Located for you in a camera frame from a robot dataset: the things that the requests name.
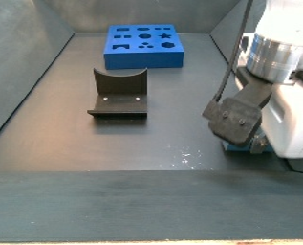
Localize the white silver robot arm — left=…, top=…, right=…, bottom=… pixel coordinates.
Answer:
left=238, top=0, right=303, bottom=159

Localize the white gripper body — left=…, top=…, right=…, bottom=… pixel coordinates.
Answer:
left=234, top=66, right=303, bottom=160

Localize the blue foam shape board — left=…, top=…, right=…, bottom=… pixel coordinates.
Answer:
left=104, top=24, right=184, bottom=70

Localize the black cable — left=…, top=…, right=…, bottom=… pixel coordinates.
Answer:
left=211, top=0, right=256, bottom=103

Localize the light blue rectangular block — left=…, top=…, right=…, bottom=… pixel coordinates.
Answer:
left=222, top=142, right=274, bottom=152

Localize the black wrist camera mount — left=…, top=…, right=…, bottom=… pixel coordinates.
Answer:
left=202, top=67, right=272, bottom=146

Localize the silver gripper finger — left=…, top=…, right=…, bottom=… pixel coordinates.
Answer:
left=251, top=135, right=268, bottom=154

